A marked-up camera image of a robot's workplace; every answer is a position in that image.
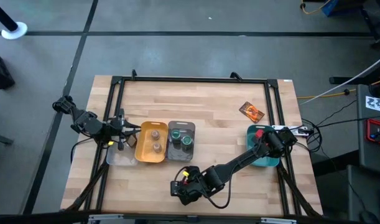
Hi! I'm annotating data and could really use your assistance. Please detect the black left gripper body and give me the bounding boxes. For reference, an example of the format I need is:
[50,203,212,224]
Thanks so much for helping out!
[113,108,127,152]

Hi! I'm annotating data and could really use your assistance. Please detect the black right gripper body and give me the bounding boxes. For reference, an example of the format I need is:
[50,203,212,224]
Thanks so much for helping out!
[170,166,208,207]

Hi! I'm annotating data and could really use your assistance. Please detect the green lid spice jar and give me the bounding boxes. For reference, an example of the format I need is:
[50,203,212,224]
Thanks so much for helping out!
[170,129,183,144]
[180,134,193,151]

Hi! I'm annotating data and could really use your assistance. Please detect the orange spice packet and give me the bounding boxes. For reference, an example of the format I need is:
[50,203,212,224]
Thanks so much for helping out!
[238,101,266,123]

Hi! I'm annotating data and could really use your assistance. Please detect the clear plastic tray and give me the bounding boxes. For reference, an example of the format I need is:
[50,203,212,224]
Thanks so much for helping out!
[106,141,139,167]

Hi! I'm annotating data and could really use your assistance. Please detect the yellow plastic tray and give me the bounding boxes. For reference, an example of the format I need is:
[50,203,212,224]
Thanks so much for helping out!
[134,121,169,164]

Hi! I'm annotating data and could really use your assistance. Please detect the translucent grey plastic tray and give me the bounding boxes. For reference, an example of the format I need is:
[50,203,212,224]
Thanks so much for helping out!
[167,120,197,162]

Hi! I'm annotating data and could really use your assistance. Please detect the teal plastic tray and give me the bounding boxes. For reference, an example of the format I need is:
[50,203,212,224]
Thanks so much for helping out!
[246,124,280,168]

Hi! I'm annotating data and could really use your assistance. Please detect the white power strip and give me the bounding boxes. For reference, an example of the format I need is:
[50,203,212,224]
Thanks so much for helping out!
[271,124,311,137]

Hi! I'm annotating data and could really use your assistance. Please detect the grey metal foot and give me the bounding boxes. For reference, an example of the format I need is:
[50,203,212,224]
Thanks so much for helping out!
[0,131,14,146]

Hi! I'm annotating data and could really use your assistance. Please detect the black bag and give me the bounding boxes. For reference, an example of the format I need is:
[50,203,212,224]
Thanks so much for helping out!
[0,49,16,90]

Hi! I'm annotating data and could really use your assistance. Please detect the white round stanchion base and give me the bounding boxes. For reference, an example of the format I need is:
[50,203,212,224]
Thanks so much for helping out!
[1,21,28,40]

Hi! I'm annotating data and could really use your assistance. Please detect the black stanchion pole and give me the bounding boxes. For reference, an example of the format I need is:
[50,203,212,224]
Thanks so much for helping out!
[0,0,19,32]

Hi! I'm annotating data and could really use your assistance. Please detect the grey cabinet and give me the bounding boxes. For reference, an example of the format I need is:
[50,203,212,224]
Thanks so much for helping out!
[356,83,380,169]

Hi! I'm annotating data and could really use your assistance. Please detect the dark low cabinet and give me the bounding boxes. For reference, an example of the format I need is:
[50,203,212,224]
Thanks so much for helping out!
[346,164,380,224]

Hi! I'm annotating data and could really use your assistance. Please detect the red box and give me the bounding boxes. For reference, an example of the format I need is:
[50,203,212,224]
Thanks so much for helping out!
[366,118,380,148]

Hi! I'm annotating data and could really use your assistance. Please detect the black desk foot bar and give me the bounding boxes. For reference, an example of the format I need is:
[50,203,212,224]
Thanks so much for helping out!
[328,60,380,85]

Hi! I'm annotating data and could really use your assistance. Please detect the white paper sign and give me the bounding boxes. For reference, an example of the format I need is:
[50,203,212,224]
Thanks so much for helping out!
[365,95,380,114]

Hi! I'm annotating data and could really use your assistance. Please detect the blue box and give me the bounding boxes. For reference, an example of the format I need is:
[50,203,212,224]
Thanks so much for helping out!
[321,0,340,17]

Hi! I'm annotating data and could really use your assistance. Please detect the black furniture legs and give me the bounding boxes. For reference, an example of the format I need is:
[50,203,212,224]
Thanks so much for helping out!
[359,0,380,55]

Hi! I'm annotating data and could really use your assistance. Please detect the black right arm cable loop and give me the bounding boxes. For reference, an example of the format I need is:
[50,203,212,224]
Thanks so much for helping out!
[203,177,234,210]

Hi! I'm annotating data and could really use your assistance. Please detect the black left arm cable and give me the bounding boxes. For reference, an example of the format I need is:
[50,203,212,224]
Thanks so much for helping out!
[70,136,97,164]

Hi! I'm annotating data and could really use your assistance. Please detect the black aluminium table frame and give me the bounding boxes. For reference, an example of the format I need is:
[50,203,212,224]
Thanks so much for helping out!
[60,74,324,224]

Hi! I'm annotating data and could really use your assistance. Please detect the silver metal bracket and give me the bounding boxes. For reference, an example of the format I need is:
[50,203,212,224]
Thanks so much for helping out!
[88,213,124,224]
[260,217,298,224]

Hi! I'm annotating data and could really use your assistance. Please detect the black tangled cables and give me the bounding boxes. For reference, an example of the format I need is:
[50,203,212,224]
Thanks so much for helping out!
[301,118,326,154]

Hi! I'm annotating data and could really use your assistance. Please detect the yellow floor cable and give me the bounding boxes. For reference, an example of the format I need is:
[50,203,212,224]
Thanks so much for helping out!
[297,77,380,100]

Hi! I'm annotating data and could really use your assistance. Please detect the white cable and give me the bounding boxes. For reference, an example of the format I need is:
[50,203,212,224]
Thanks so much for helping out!
[300,53,380,106]

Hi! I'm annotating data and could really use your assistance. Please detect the long black cable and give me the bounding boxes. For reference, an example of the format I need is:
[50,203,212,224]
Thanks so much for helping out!
[317,99,380,128]

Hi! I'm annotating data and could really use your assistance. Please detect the yellow looped cable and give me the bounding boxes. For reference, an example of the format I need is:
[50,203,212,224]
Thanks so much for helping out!
[300,0,333,16]

